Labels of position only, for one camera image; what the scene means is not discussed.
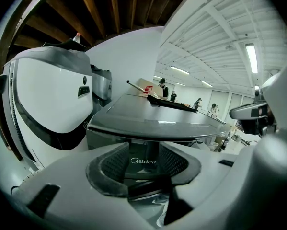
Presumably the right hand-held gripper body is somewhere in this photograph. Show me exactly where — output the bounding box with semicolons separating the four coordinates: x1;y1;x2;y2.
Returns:
253;88;276;137

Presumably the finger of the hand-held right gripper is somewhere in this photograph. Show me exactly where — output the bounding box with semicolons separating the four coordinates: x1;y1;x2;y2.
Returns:
229;101;269;121

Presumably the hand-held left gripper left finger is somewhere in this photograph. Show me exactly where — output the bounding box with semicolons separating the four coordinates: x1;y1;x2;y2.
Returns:
11;141;159;230

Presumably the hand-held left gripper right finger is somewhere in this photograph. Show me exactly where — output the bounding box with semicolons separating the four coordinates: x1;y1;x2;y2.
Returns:
159;133;287;230

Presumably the dark grey front-load washing machine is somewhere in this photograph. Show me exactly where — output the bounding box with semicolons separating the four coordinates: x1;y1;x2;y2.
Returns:
85;93;233;158

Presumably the large open cardboard box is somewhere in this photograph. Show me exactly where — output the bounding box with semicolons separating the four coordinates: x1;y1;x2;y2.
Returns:
138;78;164;98

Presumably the white and black washing machine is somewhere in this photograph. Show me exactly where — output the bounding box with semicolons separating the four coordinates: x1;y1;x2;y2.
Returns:
0;46;95;172

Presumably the dark grey appliance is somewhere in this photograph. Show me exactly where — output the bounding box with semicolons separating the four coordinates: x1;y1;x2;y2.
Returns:
90;64;113;108

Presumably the metal pipe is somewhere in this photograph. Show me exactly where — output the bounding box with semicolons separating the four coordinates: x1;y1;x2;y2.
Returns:
126;80;147;93

